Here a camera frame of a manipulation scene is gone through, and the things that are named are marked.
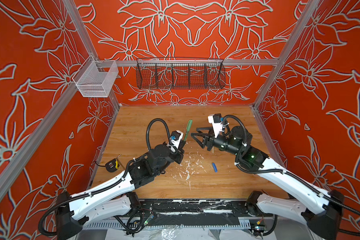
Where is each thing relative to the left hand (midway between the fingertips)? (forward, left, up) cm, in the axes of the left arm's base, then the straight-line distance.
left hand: (183, 140), depth 67 cm
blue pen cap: (0, -19, -28) cm, 34 cm away
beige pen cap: (-6, -12, +4) cm, 14 cm away
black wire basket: (+50, +4, +3) cm, 51 cm away
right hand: (0, -4, +6) cm, 7 cm away
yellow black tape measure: (-4, +42, -25) cm, 49 cm away
